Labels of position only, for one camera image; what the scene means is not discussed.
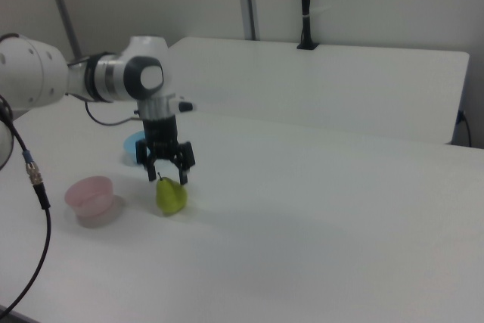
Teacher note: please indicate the blue plastic bowl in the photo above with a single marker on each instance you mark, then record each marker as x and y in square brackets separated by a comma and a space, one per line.
[130, 147]

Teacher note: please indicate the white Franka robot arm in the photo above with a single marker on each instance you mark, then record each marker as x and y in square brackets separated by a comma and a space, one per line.
[38, 69]

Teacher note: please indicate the yellow-green pear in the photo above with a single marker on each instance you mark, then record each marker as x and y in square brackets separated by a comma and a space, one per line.
[172, 196]

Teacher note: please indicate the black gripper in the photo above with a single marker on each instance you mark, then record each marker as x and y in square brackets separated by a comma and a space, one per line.
[160, 134]

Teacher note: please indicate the black pole with white band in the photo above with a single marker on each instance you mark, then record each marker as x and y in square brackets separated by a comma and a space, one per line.
[306, 5]

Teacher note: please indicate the pink plastic bowl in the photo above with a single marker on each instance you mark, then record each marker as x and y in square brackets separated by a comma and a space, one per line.
[89, 202]

